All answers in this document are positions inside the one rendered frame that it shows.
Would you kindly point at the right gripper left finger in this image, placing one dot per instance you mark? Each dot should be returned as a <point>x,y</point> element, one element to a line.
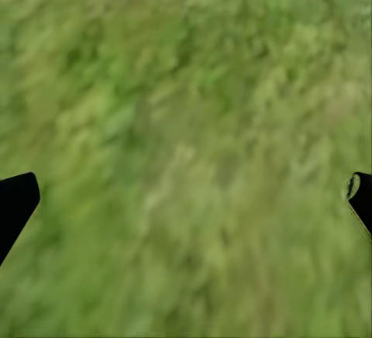
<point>19,196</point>

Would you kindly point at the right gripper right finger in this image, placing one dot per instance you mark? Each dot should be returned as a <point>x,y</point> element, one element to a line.
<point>358,191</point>

